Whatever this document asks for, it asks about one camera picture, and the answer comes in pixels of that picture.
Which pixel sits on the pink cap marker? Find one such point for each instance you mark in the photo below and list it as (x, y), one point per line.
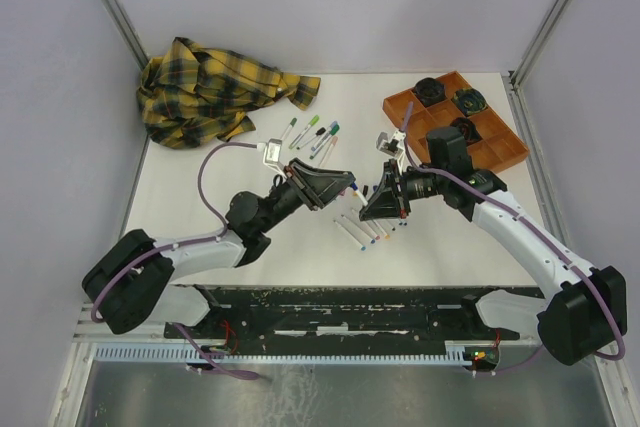
(328, 152)

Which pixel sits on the right aluminium frame post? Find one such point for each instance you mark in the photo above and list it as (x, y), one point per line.
(535, 47)

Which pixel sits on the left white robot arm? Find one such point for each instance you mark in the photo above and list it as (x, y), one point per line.
(142, 278)

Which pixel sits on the yellow plaid shirt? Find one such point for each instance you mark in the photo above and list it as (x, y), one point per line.
(193, 95)

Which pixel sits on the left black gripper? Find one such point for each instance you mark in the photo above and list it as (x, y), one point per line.
(317, 187)

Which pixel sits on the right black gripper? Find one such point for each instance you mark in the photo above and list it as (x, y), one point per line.
(386, 201)

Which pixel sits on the black cap marker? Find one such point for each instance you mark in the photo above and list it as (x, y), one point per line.
(318, 134)

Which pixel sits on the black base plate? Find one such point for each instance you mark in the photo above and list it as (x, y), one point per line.
(326, 321)

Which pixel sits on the light green cap marker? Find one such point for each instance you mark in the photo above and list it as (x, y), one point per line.
(303, 132)

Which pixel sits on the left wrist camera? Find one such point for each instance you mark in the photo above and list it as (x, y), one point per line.
(271, 151)

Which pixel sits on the dark floral rolled sock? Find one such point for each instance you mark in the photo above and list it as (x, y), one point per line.
(467, 129)

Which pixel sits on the purple cap marker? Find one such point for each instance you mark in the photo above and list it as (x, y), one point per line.
(319, 145)

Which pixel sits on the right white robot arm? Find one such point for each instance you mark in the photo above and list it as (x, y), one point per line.
(582, 310)

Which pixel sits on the green blue rolled sock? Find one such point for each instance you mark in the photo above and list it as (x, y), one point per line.
(469, 101)

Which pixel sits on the yellow marker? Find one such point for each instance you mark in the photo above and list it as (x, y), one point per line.
(381, 229)

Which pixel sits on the aluminium frame post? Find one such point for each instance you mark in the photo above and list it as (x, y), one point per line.
(535, 47)
(127, 31)

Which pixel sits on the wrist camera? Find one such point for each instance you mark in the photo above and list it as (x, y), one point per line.
(393, 146)
(271, 151)

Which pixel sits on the left aluminium frame post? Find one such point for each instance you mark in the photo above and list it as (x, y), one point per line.
(127, 31)

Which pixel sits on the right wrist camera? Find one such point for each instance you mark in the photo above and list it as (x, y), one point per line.
(393, 146)

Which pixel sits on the orange compartment tray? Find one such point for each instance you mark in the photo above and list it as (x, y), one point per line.
(449, 100)

